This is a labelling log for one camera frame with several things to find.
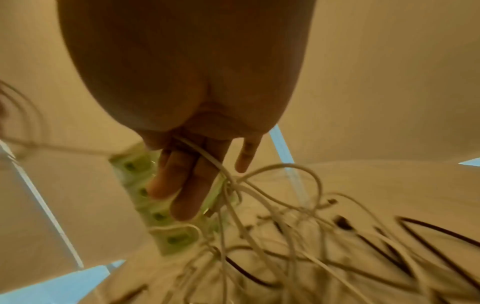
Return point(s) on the person's right hand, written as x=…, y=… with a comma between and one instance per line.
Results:
x=187, y=74

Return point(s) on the white power strip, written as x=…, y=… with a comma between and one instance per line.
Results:
x=165, y=231

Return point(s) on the brown cardboard box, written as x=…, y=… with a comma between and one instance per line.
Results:
x=375, y=89

